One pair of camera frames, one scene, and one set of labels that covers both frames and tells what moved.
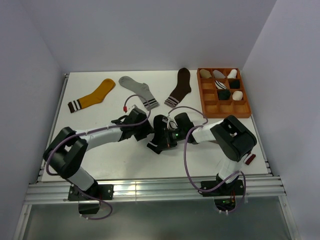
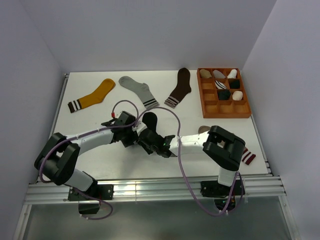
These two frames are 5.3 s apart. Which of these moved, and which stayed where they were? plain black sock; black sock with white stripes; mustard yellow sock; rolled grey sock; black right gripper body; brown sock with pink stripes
Moved: black right gripper body; black sock with white stripes
Stayed: plain black sock; rolled grey sock; brown sock with pink stripes; mustard yellow sock
